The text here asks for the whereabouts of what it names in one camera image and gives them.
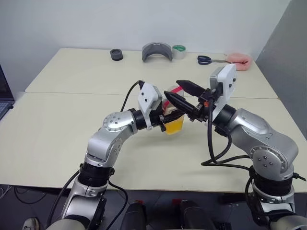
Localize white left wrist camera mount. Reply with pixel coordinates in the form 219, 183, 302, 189
138, 82, 164, 130

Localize black shoulder cable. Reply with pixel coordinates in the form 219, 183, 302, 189
47, 170, 81, 228

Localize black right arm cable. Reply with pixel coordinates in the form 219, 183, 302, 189
200, 89, 253, 169

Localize dark laptop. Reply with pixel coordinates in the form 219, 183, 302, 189
0, 64, 15, 121

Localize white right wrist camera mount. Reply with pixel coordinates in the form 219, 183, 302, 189
209, 63, 238, 123

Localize white shoe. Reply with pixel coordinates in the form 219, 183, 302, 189
23, 217, 40, 230

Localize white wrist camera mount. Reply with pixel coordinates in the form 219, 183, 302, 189
209, 63, 238, 123
138, 82, 164, 130

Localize green tape roll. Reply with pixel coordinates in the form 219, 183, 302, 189
171, 45, 187, 60

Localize cup of orange juice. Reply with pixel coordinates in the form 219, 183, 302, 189
161, 84, 187, 136

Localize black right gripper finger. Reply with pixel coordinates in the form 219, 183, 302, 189
164, 90, 200, 116
176, 79, 208, 98

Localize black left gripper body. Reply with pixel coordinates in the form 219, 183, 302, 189
150, 107, 169, 133

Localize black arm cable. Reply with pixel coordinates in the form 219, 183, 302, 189
119, 80, 145, 113
200, 89, 253, 169

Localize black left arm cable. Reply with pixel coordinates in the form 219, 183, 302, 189
119, 80, 145, 113

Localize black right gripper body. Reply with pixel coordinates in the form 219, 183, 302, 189
189, 88, 218, 125

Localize black tape roll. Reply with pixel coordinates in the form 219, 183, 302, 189
110, 48, 124, 61

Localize pink fluffy cloth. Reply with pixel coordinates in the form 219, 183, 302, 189
224, 53, 253, 71

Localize blue handled scissors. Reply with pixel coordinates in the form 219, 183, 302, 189
197, 55, 231, 65

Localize grey curved headband pad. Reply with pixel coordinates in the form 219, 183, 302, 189
141, 42, 174, 62

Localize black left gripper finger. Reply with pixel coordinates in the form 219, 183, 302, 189
165, 110, 186, 121

